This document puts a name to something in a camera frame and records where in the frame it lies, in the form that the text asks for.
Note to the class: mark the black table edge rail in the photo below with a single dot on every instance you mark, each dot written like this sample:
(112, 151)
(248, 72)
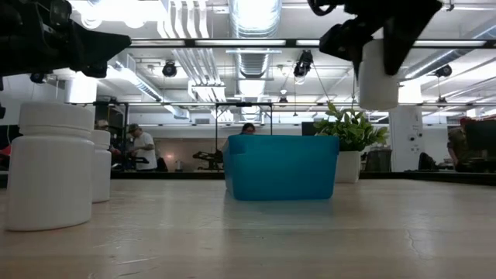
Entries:
(166, 175)

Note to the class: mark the grey bin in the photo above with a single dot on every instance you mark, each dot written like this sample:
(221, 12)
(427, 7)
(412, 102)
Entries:
(378, 160)

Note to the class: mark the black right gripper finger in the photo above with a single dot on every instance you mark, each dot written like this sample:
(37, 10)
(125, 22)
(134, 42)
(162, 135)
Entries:
(343, 38)
(401, 38)

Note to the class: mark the white building column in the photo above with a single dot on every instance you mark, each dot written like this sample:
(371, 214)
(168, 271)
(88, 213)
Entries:
(407, 131)

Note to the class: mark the green leafy plant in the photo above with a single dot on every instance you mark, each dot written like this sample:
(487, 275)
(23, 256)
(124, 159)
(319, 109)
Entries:
(350, 129)

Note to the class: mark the black overhead camera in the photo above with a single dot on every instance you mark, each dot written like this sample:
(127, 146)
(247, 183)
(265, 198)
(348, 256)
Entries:
(303, 64)

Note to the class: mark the person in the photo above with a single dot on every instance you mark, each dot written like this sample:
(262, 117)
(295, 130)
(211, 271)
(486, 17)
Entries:
(458, 143)
(102, 125)
(145, 149)
(248, 129)

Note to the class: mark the white plant pot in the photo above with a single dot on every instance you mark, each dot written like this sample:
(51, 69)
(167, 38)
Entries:
(347, 166)

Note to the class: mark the white pill bottle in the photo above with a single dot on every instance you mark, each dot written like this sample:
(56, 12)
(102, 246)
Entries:
(50, 174)
(377, 89)
(102, 170)

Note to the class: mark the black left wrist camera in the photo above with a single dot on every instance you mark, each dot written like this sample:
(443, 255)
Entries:
(60, 11)

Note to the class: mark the black computer monitor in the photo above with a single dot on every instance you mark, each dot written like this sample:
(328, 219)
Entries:
(482, 135)

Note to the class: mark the black round ceiling lamp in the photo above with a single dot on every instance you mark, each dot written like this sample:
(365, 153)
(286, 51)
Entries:
(169, 69)
(443, 71)

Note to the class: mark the black background robot arm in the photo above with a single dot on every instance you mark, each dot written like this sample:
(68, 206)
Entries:
(209, 157)

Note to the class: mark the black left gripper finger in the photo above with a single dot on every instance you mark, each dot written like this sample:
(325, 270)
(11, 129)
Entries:
(97, 44)

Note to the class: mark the blue plastic basket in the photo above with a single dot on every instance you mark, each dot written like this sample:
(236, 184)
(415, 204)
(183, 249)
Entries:
(281, 168)

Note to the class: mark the silver ventilation duct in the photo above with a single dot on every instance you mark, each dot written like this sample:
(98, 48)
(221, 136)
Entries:
(253, 62)

